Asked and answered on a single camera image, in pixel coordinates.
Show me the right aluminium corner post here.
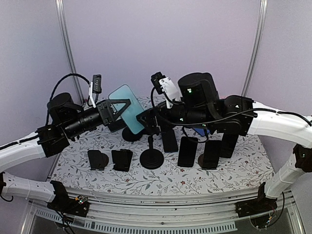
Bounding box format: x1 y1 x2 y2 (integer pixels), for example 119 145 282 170
241 0 268 97

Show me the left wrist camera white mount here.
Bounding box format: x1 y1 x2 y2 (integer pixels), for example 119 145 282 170
87 74 102 108

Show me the floral table mat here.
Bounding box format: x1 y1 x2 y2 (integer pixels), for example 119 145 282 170
51 96 277 196

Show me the aluminium corner post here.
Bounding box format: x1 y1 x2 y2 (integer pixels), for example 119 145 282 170
241 0 268 97
55 0 84 103

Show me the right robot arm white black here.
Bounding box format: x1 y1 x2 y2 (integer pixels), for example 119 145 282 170
151 72 312 213

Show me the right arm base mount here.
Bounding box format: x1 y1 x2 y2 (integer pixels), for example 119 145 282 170
235 182 277 217

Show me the teal green phone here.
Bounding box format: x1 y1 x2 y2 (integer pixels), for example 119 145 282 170
108 84 144 134

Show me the front aluminium rail frame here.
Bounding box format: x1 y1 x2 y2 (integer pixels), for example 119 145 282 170
21 189 307 234

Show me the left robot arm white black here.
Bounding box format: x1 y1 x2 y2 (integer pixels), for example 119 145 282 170
0 98 131 212

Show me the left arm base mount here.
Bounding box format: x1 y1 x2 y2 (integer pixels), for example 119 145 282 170
47 180 90 217

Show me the blue phone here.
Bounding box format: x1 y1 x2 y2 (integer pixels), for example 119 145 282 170
193 128 210 137

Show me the black round-base clamp stand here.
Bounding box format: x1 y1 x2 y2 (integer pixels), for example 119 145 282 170
139 135 164 170

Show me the black folding stand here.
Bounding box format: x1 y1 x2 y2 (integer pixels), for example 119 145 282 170
112 149 133 172
87 150 109 171

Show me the dark grey folding stand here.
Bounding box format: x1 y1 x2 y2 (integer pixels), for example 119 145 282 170
197 154 204 168

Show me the left aluminium corner post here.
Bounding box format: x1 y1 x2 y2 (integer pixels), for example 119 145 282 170
55 0 84 103

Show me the black phone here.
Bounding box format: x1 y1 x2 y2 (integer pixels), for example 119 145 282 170
107 119 126 133
202 140 221 169
177 136 198 168
219 134 239 158
161 129 178 153

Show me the black folding stand far left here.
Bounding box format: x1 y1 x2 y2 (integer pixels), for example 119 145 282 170
87 150 109 171

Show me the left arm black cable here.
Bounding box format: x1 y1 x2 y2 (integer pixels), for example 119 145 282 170
45 73 92 127

